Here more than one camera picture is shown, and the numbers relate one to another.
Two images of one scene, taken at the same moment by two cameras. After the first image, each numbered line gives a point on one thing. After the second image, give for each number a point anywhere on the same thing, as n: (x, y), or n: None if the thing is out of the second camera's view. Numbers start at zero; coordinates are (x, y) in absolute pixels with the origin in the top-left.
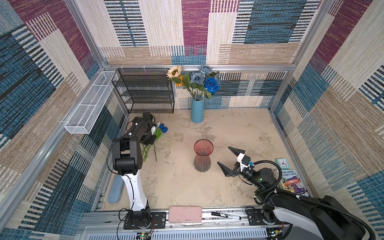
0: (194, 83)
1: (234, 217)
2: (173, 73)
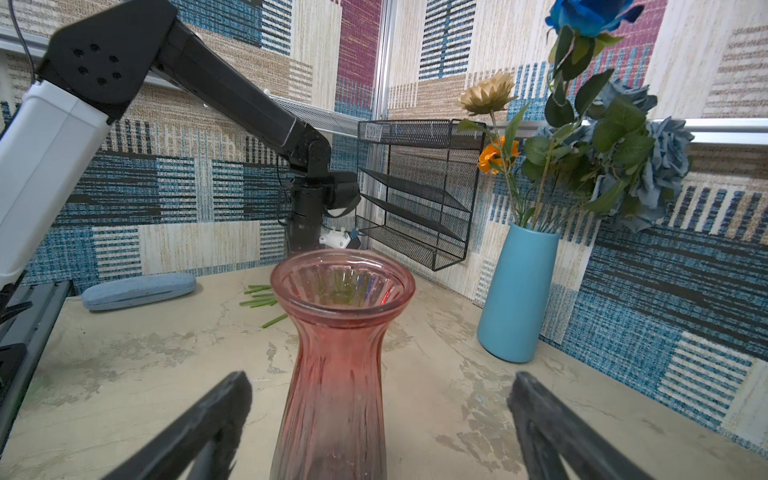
0: (618, 162)
1: None
2: (492, 95)
